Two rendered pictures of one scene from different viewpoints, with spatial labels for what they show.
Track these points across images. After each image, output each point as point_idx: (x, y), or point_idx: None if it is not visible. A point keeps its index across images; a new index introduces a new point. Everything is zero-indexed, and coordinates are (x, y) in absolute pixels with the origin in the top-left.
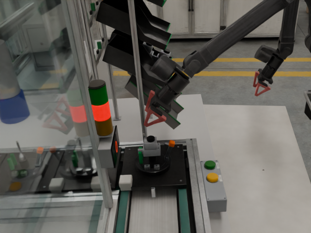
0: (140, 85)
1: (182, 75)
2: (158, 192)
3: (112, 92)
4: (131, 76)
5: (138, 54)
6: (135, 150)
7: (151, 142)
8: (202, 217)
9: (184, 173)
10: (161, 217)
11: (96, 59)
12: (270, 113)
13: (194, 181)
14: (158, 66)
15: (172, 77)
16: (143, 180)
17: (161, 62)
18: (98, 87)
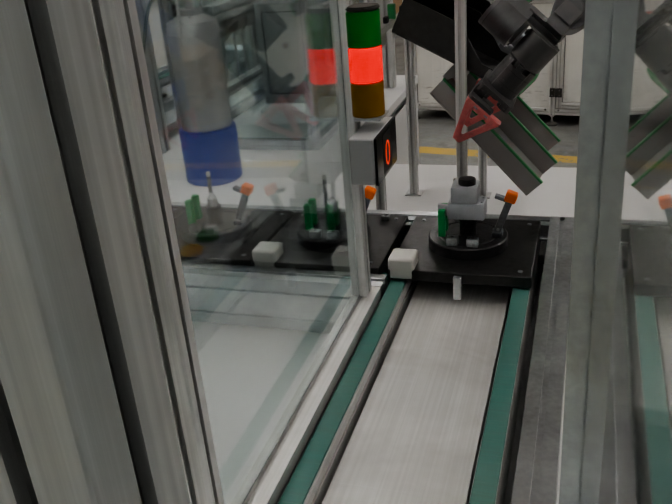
0: (462, 83)
1: (544, 34)
2: (469, 296)
3: (410, 131)
4: (449, 79)
5: (463, 14)
6: (436, 221)
7: (466, 186)
8: (552, 331)
9: (532, 262)
10: (465, 332)
11: (381, 30)
12: None
13: (549, 277)
14: (495, 9)
15: (522, 38)
16: (440, 264)
17: (501, 2)
18: (364, 8)
